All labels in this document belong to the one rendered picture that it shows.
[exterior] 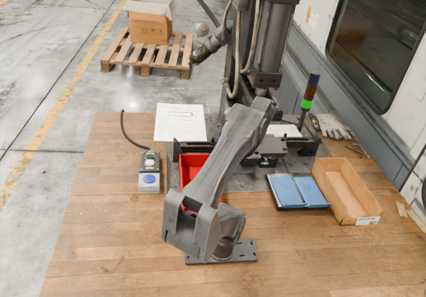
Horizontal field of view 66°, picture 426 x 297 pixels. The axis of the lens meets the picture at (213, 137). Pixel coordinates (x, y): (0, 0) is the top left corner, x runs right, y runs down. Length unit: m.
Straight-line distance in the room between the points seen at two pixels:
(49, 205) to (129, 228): 1.44
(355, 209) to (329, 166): 0.19
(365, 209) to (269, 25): 0.67
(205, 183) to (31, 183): 2.11
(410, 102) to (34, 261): 1.98
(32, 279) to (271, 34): 1.70
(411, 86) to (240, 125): 0.97
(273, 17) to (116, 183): 0.70
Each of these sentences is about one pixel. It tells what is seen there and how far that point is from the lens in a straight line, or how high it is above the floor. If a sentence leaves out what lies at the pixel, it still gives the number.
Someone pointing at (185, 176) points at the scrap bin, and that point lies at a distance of 1.15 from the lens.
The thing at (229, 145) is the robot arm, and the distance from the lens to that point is 0.61.
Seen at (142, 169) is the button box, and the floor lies 0.93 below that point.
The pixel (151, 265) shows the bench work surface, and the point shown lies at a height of 0.90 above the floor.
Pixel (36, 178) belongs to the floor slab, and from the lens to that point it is 2.63.
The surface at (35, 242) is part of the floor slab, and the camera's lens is 2.24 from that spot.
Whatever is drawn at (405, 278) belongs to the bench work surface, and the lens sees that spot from 1.10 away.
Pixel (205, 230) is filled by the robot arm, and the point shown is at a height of 1.24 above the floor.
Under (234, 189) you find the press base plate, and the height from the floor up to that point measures 0.90.
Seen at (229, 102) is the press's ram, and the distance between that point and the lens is 1.12.
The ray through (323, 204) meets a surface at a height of 0.95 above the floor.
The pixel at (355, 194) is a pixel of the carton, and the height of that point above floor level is 0.91.
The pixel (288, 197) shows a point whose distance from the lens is 1.12.
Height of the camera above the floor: 1.68
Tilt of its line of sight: 35 degrees down
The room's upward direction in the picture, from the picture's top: 7 degrees clockwise
